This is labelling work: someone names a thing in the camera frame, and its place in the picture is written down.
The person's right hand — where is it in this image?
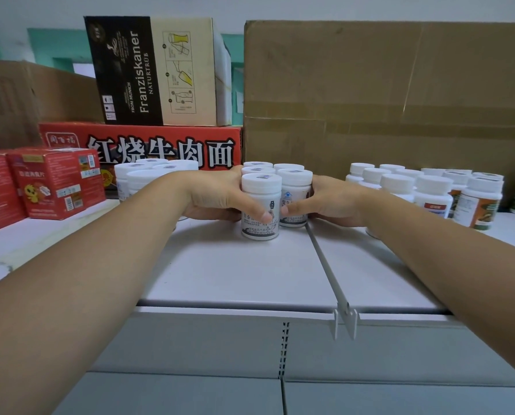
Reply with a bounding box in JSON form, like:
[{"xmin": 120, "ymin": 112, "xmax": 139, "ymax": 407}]
[{"xmin": 281, "ymin": 175, "xmax": 371, "ymax": 228}]

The person's left hand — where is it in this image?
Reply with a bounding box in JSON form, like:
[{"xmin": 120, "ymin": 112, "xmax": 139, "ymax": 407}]
[{"xmin": 183, "ymin": 165, "xmax": 274, "ymax": 224}]

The person's left forearm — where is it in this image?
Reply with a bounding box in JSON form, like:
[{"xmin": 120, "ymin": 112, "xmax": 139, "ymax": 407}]
[{"xmin": 0, "ymin": 171, "xmax": 190, "ymax": 415}]

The person's right forearm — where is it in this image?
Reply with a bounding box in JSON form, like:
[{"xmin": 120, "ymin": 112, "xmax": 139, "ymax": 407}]
[{"xmin": 361, "ymin": 188, "xmax": 515, "ymax": 384}]

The white metal shelf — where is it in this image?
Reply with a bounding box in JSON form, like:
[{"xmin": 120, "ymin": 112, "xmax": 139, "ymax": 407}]
[{"xmin": 0, "ymin": 199, "xmax": 515, "ymax": 415}]

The long red noodle carton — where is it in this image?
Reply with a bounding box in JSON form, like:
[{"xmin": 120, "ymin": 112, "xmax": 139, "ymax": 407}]
[{"xmin": 39, "ymin": 121, "xmax": 243, "ymax": 199}]

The group of white blue-label bottles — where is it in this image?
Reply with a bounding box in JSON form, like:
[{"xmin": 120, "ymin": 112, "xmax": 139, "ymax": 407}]
[{"xmin": 346, "ymin": 163, "xmax": 454, "ymax": 241}]

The large brown cardboard box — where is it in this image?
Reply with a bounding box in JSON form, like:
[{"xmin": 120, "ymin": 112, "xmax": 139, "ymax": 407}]
[{"xmin": 243, "ymin": 20, "xmax": 515, "ymax": 209}]

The black and cream beer carton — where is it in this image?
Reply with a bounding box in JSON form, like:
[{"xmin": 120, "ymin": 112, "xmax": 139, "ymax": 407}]
[{"xmin": 83, "ymin": 16, "xmax": 232, "ymax": 127}]

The worn brown cardboard box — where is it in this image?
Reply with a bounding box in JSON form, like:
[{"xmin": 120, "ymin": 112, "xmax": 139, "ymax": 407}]
[{"xmin": 0, "ymin": 60, "xmax": 105, "ymax": 150}]

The white shelf divider rail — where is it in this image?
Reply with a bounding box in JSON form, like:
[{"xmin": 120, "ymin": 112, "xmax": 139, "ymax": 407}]
[{"xmin": 305, "ymin": 220, "xmax": 360, "ymax": 340}]

